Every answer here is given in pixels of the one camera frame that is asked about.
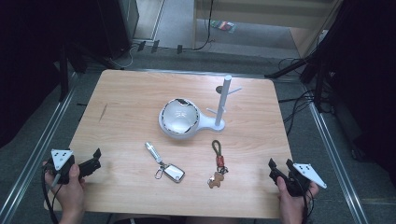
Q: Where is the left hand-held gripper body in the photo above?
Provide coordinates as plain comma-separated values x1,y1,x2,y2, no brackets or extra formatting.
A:
46,148,85,185

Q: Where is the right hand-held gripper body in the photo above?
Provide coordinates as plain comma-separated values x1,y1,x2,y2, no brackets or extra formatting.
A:
285,162,328,198

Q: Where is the brown dog keychain green cord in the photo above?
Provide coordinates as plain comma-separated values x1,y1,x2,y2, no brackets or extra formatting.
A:
207,139,230,189

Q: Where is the car key with silver strap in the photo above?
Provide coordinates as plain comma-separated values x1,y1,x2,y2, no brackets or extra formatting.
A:
144,141,186,184

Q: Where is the white key stand with bowl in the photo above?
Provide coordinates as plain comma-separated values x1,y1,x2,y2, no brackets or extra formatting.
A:
158,74,243,140

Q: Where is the person's right hand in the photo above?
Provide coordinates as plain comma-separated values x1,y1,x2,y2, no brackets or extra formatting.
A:
276,175,320,218

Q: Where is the person's left hand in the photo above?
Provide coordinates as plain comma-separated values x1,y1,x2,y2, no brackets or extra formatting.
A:
43,161,87,217

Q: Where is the black stand leg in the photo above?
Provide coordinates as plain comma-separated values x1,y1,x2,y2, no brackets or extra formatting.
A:
264,55,316,79

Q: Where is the black curtain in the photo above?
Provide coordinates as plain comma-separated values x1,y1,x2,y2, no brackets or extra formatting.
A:
311,0,396,178
0,0,104,148

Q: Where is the black cabinet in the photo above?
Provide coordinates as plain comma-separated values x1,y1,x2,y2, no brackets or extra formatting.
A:
96,0,140,60

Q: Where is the wooden shelf unit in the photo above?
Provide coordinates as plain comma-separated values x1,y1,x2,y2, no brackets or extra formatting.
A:
191,0,345,60

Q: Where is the colourful packet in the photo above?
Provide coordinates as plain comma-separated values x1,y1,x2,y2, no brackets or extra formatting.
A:
210,20,238,35

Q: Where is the right hand-held gripper cable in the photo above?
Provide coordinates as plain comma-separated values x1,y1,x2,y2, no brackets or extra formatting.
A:
290,174,316,224

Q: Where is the hand-held gripper cable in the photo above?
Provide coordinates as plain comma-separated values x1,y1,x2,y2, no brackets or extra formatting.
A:
41,162,64,224
290,174,316,224

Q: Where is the metal floor rail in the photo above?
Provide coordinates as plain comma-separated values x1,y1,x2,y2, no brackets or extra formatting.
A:
307,102,372,224
0,88,78,224

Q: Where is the left hand-held gripper cable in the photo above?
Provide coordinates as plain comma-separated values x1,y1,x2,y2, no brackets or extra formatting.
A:
41,162,64,224

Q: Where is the bundle of black floor cables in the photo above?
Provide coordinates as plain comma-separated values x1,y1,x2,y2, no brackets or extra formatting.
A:
277,56,335,136

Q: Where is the black upright stand post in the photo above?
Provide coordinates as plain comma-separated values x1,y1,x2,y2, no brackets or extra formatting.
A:
58,45,70,103

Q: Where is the white floor cable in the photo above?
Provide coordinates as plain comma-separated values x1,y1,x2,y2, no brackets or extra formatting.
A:
108,43,139,70

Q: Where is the black hanging cable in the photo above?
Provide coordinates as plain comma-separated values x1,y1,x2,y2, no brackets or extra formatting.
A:
191,0,217,51

